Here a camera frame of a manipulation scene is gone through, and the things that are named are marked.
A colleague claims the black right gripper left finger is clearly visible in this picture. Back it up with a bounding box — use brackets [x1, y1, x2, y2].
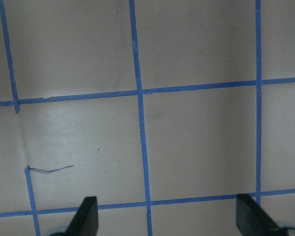
[65, 196, 99, 236]

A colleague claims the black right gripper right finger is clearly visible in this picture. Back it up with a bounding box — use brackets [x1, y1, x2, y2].
[236, 194, 285, 236]

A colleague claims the thin dark wire strand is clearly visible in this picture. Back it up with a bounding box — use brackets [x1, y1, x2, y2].
[27, 165, 74, 174]

